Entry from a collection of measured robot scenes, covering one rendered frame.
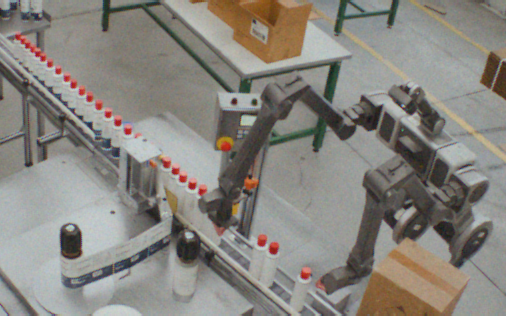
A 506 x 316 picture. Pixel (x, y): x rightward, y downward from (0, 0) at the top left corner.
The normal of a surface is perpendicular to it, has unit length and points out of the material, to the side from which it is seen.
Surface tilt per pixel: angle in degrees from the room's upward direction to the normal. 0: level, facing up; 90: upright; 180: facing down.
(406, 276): 0
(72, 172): 0
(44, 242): 0
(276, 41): 90
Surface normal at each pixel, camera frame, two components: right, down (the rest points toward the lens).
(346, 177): 0.15, -0.79
